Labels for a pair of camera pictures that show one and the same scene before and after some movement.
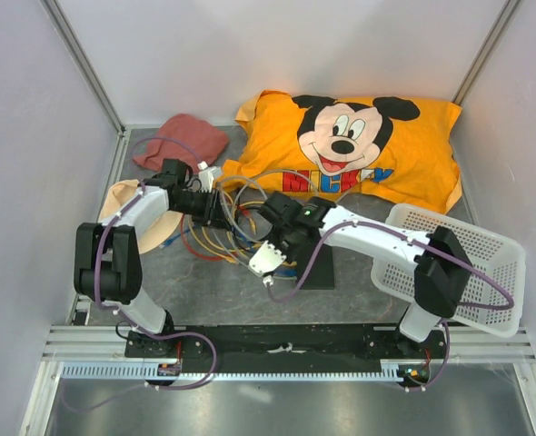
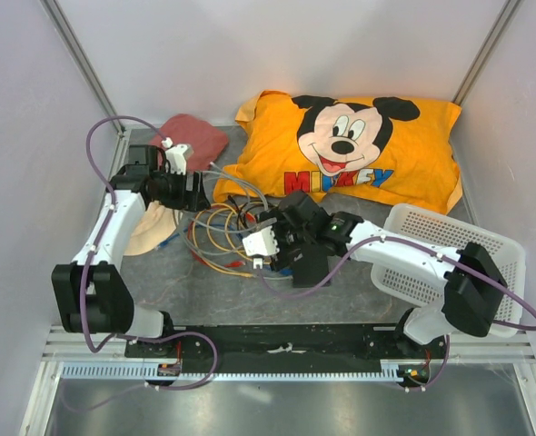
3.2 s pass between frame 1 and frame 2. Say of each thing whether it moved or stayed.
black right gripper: stayed
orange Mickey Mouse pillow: stayed
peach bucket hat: stayed
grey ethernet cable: moved
